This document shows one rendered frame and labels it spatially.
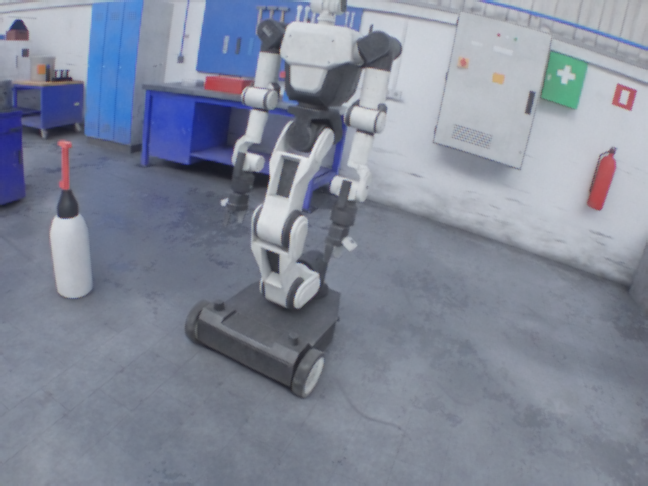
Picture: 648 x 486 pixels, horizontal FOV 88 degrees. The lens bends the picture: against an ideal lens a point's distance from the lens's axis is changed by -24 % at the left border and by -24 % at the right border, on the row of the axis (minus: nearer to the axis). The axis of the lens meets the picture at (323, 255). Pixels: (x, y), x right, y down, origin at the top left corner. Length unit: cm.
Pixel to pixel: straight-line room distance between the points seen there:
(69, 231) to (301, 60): 132
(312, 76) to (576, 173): 301
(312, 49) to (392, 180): 274
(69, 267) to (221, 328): 88
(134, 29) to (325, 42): 370
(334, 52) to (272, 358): 112
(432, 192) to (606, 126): 181
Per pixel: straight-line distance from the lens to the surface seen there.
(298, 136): 156
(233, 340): 172
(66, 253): 216
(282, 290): 174
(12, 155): 360
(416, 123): 398
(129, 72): 500
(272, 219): 154
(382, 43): 146
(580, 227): 419
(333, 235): 151
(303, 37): 152
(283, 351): 163
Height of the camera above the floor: 121
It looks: 25 degrees down
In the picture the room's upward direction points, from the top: 11 degrees clockwise
